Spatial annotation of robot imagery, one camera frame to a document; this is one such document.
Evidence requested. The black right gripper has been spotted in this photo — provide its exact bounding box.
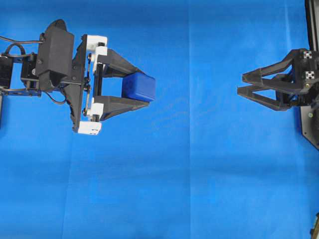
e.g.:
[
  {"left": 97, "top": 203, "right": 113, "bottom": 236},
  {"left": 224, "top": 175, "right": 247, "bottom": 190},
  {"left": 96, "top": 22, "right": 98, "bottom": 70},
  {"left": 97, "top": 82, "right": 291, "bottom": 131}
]
[{"left": 237, "top": 48, "right": 319, "bottom": 111}]

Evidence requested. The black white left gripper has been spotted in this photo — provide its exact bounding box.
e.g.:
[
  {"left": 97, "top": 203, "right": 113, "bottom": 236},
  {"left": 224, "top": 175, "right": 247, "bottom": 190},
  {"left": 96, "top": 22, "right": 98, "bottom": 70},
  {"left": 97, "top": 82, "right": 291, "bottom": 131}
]
[{"left": 65, "top": 34, "right": 149, "bottom": 134}]

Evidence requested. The blue block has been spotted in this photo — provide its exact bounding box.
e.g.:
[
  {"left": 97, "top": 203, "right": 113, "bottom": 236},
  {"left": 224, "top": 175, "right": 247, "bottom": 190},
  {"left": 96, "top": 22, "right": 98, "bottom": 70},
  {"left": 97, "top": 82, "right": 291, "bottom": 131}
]
[{"left": 122, "top": 72, "right": 156, "bottom": 102}]

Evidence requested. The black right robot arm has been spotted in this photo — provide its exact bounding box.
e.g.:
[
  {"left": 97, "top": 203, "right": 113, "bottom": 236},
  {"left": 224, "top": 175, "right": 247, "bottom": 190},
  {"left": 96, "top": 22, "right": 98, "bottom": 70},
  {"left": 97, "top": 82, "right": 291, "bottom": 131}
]
[{"left": 237, "top": 48, "right": 319, "bottom": 148}]

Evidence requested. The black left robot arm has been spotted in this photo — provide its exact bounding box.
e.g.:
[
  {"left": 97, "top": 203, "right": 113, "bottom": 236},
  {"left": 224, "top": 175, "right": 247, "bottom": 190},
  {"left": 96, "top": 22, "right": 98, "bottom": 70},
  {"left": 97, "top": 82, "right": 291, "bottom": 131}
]
[{"left": 0, "top": 27, "right": 156, "bottom": 135}]

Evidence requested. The blue table mat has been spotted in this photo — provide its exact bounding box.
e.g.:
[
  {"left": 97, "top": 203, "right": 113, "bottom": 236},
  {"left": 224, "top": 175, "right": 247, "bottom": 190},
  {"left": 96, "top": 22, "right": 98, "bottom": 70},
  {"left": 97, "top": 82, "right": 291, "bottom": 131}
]
[{"left": 0, "top": 0, "right": 319, "bottom": 239}]

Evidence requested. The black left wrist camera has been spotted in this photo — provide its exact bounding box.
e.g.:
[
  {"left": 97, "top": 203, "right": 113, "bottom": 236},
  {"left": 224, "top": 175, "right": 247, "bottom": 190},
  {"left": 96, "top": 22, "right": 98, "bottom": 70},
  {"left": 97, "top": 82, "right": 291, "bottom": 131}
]
[{"left": 35, "top": 19, "right": 74, "bottom": 92}]

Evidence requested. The black aluminium frame rail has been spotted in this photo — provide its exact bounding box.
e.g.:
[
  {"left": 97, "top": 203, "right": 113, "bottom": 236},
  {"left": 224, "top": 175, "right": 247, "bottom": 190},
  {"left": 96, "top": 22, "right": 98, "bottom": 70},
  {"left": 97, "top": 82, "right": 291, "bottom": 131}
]
[{"left": 305, "top": 0, "right": 319, "bottom": 51}]

